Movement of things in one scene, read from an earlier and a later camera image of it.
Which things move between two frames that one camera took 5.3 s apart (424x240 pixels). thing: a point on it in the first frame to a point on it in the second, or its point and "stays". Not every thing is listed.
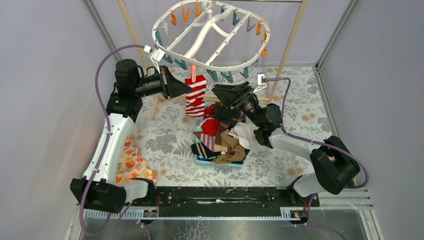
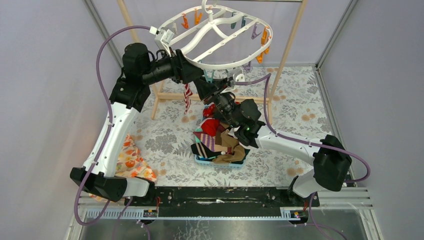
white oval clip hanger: [165, 14] to [207, 37]
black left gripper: [165, 84] to [179, 65]
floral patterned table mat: [164, 134] stays
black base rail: [226, 202] stays
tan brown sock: [229, 140] stays
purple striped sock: [207, 140] stays
